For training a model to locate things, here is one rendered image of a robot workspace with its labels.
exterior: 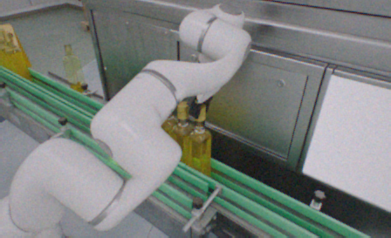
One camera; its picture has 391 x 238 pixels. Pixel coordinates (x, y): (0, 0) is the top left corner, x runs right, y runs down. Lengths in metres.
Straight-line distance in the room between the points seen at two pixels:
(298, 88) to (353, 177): 0.27
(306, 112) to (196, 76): 0.39
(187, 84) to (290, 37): 0.34
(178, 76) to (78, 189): 0.23
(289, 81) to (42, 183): 0.58
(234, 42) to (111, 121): 0.26
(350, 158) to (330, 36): 0.31
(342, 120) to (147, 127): 0.50
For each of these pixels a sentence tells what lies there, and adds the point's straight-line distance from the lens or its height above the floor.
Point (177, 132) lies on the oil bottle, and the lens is 0.84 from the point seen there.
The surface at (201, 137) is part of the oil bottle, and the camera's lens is 0.81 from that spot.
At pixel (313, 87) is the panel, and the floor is 1.26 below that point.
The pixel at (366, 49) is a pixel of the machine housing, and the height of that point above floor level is 1.38.
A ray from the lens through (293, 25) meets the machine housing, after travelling 0.73.
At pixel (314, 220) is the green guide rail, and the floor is 0.94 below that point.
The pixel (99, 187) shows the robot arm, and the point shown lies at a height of 1.26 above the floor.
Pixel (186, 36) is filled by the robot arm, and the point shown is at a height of 1.41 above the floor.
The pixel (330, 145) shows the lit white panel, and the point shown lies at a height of 1.12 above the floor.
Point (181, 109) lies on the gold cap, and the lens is 0.80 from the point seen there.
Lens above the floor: 1.60
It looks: 34 degrees down
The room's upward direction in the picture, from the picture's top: straight up
